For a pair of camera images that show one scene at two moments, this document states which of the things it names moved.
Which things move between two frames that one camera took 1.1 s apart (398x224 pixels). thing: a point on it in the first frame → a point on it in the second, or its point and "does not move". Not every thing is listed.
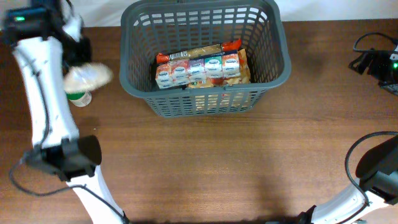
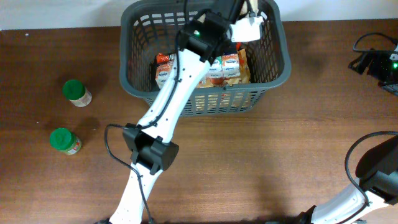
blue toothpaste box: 183,72 does not move
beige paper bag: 84,76 → 248,18
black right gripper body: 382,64 does not move
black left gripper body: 78,52 → 206,13
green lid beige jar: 79,99 does not move
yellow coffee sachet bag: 245,75 → 236,66
